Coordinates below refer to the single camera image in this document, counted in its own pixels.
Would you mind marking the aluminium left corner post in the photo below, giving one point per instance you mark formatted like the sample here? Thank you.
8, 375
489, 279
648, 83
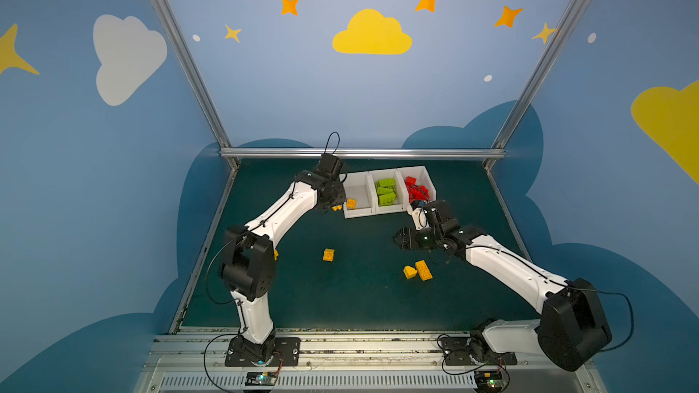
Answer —
186, 60

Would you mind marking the aluminium back rail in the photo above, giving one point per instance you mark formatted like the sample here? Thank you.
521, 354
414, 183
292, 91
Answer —
364, 153

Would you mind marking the aluminium front rail base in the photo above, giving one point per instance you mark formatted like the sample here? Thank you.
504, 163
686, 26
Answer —
341, 361

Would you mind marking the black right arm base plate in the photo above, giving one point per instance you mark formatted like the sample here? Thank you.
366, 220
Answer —
458, 350

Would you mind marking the aluminium corner post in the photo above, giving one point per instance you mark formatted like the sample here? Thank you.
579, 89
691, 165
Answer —
569, 20
186, 60

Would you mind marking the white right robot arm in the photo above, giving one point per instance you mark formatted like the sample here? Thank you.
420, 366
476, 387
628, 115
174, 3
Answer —
572, 326

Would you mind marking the green lego brick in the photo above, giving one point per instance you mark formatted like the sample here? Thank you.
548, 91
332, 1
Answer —
385, 190
387, 182
387, 200

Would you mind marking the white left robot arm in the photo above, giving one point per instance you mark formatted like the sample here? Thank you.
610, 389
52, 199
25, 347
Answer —
248, 258

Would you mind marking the red lego brick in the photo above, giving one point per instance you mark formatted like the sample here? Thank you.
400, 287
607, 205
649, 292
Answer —
418, 193
410, 180

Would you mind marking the white left bin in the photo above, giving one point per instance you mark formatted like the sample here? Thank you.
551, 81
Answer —
357, 186

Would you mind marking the left controller board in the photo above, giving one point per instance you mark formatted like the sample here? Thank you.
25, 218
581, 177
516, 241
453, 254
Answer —
261, 379

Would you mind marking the white middle bin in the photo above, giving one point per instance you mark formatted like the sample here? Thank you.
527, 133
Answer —
375, 176

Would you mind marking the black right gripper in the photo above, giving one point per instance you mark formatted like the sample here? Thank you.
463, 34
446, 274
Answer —
410, 237

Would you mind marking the right controller board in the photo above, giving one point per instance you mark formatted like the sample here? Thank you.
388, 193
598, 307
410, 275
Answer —
489, 381

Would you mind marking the controller board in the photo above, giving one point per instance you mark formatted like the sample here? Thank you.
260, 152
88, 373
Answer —
489, 381
261, 379

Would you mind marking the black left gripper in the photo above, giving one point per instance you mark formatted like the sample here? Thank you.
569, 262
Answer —
334, 196

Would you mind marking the aluminium right corner post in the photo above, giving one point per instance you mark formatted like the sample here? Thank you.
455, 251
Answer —
569, 20

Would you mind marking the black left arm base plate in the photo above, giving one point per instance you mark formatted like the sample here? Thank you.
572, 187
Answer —
278, 353

